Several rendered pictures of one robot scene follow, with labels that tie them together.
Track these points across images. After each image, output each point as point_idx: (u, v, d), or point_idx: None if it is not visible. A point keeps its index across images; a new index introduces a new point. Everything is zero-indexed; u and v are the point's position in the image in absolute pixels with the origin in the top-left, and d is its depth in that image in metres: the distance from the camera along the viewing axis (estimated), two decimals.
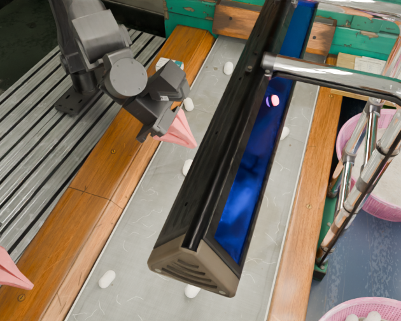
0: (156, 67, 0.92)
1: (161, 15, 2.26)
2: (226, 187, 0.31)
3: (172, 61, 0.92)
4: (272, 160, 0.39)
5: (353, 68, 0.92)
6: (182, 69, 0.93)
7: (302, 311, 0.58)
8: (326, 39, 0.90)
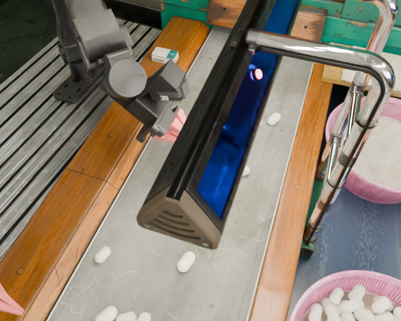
0: (152, 56, 0.94)
1: (159, 11, 2.29)
2: (209, 147, 0.34)
3: (168, 50, 0.95)
4: (254, 129, 0.41)
5: None
6: (177, 58, 0.96)
7: (289, 283, 0.61)
8: (317, 28, 0.93)
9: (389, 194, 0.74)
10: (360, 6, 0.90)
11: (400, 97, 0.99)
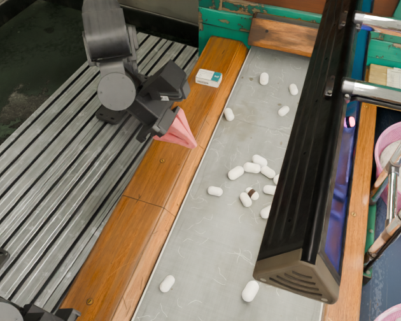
0: (196, 78, 0.95)
1: (177, 21, 2.30)
2: (329, 205, 0.35)
3: (212, 72, 0.96)
4: (352, 178, 0.42)
5: (386, 79, 0.96)
6: (221, 79, 0.97)
7: (355, 314, 0.62)
8: None
9: None
10: None
11: None
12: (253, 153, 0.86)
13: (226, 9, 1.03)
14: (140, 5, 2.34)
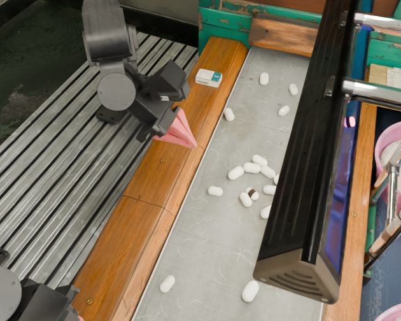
0: (196, 78, 0.95)
1: (177, 21, 2.30)
2: (329, 205, 0.35)
3: (212, 72, 0.96)
4: (352, 178, 0.42)
5: (386, 79, 0.96)
6: (221, 79, 0.97)
7: (355, 314, 0.62)
8: None
9: None
10: None
11: None
12: (253, 153, 0.86)
13: (226, 9, 1.03)
14: (140, 5, 2.34)
